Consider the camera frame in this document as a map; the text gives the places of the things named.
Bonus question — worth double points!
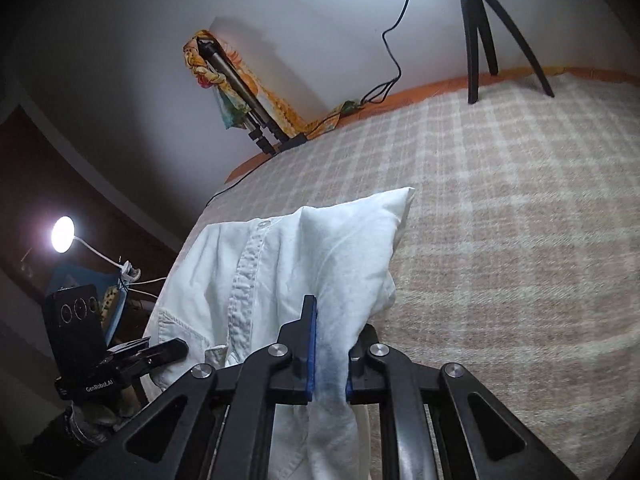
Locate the person's left forearm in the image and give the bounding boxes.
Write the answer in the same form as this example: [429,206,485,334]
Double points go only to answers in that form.
[30,407,108,476]

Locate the person's left hand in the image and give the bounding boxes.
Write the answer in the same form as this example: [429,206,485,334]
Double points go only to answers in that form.
[70,377,148,428]

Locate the beige checked blanket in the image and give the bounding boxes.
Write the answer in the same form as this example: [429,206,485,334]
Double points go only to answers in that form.
[172,72,640,480]

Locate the folded silver black tripod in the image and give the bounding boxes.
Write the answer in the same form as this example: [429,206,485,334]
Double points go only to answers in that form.
[196,36,308,155]

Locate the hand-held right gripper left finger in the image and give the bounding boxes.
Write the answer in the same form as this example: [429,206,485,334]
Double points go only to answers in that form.
[55,295,319,480]

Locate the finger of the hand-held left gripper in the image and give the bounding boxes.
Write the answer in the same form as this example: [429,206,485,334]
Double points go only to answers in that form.
[102,337,189,378]

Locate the white clip-on lamp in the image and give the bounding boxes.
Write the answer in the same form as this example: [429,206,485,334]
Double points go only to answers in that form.
[51,216,143,283]

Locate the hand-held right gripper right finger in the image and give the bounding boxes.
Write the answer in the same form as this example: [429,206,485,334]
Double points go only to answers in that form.
[345,324,581,480]

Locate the white lamp cable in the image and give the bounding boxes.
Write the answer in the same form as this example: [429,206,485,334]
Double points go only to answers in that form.
[127,276,168,301]

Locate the black power cable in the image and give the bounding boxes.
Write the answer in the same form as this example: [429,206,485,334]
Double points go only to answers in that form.
[202,0,420,211]

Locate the blue chair back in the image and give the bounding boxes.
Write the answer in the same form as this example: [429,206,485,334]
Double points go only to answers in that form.
[47,265,128,346]

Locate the white long-sleeved shirt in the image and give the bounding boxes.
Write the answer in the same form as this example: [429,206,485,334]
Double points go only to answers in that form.
[139,186,417,480]

